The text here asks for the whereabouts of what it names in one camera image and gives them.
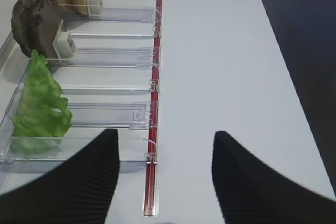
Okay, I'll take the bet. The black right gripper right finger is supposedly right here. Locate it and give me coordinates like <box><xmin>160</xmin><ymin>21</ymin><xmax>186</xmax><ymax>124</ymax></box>
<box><xmin>212</xmin><ymin>131</ymin><xmax>335</xmax><ymax>223</ymax></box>

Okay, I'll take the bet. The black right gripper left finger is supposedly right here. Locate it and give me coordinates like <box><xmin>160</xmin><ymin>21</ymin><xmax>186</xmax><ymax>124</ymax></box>
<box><xmin>1</xmin><ymin>129</ymin><xmax>120</xmax><ymax>223</ymax></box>

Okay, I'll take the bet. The green lettuce leaf in rack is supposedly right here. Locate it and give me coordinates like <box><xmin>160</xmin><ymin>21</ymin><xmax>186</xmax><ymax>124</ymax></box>
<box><xmin>11</xmin><ymin>49</ymin><xmax>72</xmax><ymax>155</ymax></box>

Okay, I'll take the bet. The brown meat patty front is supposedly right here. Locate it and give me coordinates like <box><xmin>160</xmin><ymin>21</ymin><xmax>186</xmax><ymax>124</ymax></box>
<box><xmin>28</xmin><ymin>0</ymin><xmax>65</xmax><ymax>59</ymax></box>

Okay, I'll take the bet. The brown meat patty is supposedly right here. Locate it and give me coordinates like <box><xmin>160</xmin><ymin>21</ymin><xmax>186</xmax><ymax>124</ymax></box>
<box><xmin>28</xmin><ymin>0</ymin><xmax>65</xmax><ymax>59</ymax></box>
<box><xmin>11</xmin><ymin>0</ymin><xmax>36</xmax><ymax>58</ymax></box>

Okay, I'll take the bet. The brown meat patty rear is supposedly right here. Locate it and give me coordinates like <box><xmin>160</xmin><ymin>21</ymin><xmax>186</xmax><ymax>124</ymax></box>
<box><xmin>11</xmin><ymin>0</ymin><xmax>36</xmax><ymax>58</ymax></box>

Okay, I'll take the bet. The clear acrylic right food rack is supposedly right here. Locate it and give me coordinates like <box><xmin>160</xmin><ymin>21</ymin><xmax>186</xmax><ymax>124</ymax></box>
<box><xmin>1</xmin><ymin>0</ymin><xmax>162</xmax><ymax>216</ymax></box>

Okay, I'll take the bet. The white rack pusher block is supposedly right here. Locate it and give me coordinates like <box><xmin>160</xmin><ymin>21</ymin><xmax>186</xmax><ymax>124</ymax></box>
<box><xmin>87</xmin><ymin>0</ymin><xmax>103</xmax><ymax>17</ymax></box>
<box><xmin>53</xmin><ymin>31</ymin><xmax>77</xmax><ymax>59</ymax></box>

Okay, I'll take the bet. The white rack pusher block upper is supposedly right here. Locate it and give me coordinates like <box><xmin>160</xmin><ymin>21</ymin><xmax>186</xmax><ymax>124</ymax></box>
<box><xmin>87</xmin><ymin>0</ymin><xmax>103</xmax><ymax>17</ymax></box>

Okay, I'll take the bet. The white metal tray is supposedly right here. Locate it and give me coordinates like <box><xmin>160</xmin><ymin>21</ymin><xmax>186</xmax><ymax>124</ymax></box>
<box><xmin>0</xmin><ymin>0</ymin><xmax>40</xmax><ymax>71</ymax></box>

